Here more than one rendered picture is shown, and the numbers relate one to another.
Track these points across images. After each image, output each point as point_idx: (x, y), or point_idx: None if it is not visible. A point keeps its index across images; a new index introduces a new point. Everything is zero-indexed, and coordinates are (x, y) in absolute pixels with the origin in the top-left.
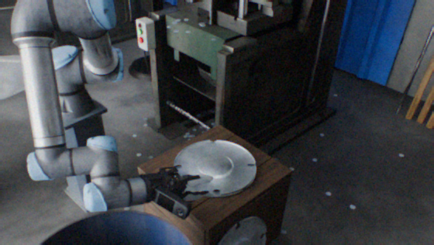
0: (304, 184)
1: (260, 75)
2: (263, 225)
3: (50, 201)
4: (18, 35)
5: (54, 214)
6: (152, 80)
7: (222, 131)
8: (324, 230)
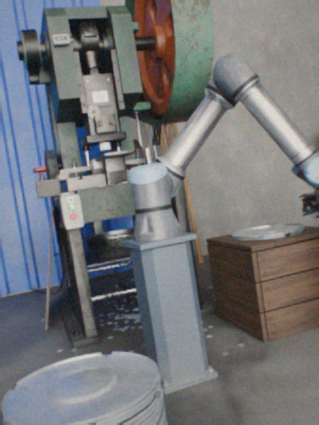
0: None
1: None
2: None
3: (176, 403)
4: (256, 76)
5: (206, 397)
6: (76, 273)
7: (217, 237)
8: None
